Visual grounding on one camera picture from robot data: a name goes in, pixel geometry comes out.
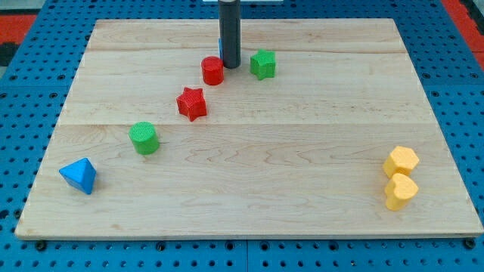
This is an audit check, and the red star block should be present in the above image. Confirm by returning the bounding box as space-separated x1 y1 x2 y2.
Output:
176 87 207 122

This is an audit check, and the green star block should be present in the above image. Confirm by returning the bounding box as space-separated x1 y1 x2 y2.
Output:
250 49 276 80

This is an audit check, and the yellow hexagon block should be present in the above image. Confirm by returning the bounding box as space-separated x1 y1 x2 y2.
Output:
383 146 420 178

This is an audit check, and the red cylinder block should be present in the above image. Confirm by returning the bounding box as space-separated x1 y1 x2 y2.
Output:
200 56 224 85

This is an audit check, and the light wooden board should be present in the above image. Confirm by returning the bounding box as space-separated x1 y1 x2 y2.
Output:
15 18 483 241

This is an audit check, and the green cylinder block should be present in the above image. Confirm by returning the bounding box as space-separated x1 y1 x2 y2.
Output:
129 122 160 155

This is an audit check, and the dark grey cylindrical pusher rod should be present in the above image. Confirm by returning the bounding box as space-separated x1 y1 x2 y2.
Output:
218 0 240 69

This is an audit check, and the blue triangular block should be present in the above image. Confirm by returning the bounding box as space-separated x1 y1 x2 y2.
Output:
59 158 97 195

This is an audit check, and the yellow heart block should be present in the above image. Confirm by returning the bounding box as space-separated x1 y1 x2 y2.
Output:
384 173 419 212

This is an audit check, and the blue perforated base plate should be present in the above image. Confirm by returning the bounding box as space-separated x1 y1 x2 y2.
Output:
1 0 483 271

